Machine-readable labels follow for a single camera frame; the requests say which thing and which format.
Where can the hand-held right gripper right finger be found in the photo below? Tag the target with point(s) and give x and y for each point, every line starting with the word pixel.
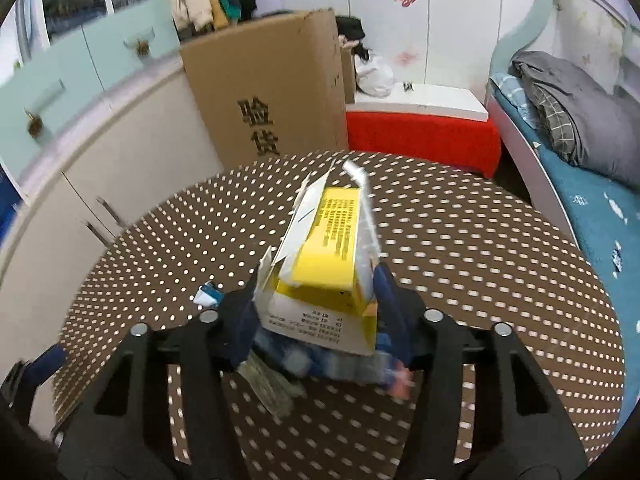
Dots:
pixel 387 300

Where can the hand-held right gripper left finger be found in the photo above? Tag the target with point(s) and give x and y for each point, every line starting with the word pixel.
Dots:
pixel 245 332

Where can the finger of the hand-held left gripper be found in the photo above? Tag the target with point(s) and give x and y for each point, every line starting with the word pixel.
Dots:
pixel 47 362

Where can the blue small snack packet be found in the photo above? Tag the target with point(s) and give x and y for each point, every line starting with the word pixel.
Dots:
pixel 340 365

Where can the yellow white carton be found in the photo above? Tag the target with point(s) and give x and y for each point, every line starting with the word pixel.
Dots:
pixel 325 240

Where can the small blue white wrapper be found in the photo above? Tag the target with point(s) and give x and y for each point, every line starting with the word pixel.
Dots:
pixel 207 296

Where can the green crumpled wrapper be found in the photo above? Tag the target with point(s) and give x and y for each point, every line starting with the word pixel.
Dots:
pixel 270 385

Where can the round table with dotted tablecloth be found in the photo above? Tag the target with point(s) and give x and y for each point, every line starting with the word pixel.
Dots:
pixel 450 240

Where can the red storage bench white top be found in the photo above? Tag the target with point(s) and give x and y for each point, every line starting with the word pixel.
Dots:
pixel 425 135

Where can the white cabinet with mint drawers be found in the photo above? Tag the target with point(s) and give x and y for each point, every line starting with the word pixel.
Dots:
pixel 125 160

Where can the bed with teal cover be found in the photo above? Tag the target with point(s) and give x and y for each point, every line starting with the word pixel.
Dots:
pixel 515 130

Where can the small black clip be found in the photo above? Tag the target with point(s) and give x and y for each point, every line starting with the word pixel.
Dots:
pixel 408 86

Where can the teal patterned bedsheet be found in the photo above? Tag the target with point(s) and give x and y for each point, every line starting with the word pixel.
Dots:
pixel 590 220

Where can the white plastic bag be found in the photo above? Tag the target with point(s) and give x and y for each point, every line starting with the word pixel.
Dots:
pixel 375 77

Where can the large cardboard box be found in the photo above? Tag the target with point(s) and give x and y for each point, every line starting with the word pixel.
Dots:
pixel 280 85

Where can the blue checked pillow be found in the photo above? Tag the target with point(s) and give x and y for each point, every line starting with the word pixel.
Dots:
pixel 510 90

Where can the black bag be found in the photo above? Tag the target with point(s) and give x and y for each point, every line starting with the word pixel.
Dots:
pixel 350 27

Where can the grey folded quilt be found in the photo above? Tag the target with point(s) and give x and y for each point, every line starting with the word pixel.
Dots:
pixel 590 110

